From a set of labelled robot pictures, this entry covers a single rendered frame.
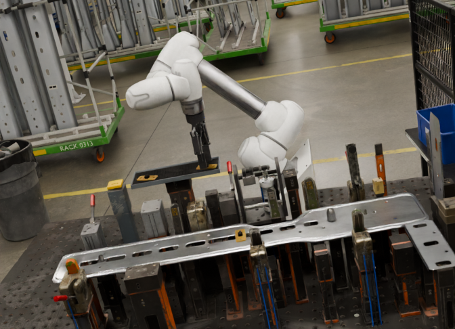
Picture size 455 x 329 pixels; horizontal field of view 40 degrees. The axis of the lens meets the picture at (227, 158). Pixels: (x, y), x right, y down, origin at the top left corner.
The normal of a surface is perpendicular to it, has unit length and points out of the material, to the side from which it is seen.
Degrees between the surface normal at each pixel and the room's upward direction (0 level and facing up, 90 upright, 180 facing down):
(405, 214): 0
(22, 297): 0
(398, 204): 0
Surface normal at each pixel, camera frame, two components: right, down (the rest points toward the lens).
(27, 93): 0.00, 0.34
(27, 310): -0.19, -0.90
